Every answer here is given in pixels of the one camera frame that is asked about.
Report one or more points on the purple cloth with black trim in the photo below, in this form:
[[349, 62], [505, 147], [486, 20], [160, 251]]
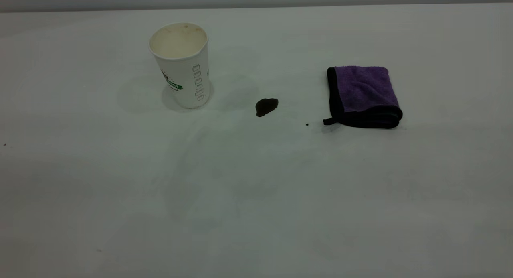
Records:
[[362, 89]]

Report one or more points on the white paper coffee cup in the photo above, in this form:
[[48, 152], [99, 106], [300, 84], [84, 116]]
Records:
[[182, 73]]

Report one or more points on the dark coffee spill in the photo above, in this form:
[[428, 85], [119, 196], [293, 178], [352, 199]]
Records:
[[266, 106]]

